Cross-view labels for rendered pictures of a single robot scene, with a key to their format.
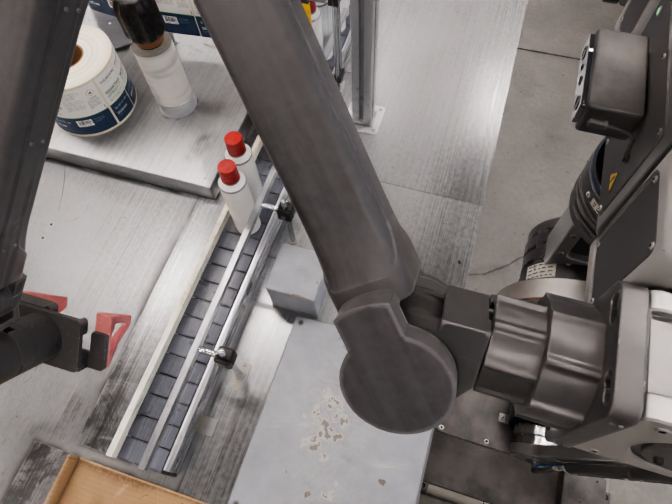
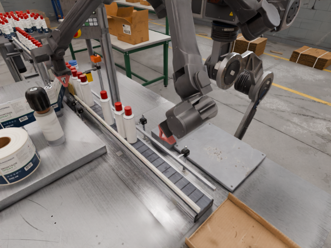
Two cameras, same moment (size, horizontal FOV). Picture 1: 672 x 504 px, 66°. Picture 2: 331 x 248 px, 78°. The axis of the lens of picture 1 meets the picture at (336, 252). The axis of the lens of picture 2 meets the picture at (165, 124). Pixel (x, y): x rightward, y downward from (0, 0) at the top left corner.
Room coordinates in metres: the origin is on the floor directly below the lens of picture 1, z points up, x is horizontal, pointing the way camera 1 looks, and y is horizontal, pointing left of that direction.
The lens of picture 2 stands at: (0.07, 0.79, 1.60)
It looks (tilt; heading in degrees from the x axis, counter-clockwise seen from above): 39 degrees down; 296
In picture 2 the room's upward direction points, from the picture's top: straight up
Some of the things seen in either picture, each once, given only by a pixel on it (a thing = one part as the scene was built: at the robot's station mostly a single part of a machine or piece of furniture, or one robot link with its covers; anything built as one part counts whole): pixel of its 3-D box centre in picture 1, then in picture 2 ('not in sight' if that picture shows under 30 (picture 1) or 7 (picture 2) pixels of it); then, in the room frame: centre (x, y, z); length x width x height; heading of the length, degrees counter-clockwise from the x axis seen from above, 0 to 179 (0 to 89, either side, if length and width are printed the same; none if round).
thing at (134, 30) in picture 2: not in sight; (132, 24); (1.69, -1.60, 0.97); 0.51 x 0.39 x 0.37; 73
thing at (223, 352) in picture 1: (219, 361); (181, 161); (0.26, 0.22, 0.91); 0.07 x 0.03 x 0.16; 68
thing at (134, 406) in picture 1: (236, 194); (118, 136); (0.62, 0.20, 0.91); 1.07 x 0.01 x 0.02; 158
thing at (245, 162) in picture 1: (244, 171); (120, 120); (0.62, 0.16, 0.98); 0.05 x 0.05 x 0.20
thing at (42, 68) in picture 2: not in sight; (51, 75); (1.30, -0.02, 1.01); 0.14 x 0.13 x 0.26; 158
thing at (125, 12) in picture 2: not in sight; (118, 19); (2.05, -1.79, 0.96); 0.53 x 0.45 x 0.37; 69
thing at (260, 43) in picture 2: not in sight; (246, 45); (0.45, -4.13, 0.16); 0.65 x 0.54 x 0.32; 162
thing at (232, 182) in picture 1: (238, 198); (130, 125); (0.56, 0.18, 0.98); 0.05 x 0.05 x 0.20
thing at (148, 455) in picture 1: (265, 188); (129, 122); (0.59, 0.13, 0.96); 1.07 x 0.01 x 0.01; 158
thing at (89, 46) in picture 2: not in sight; (90, 52); (0.99, -0.10, 1.18); 0.04 x 0.04 x 0.21
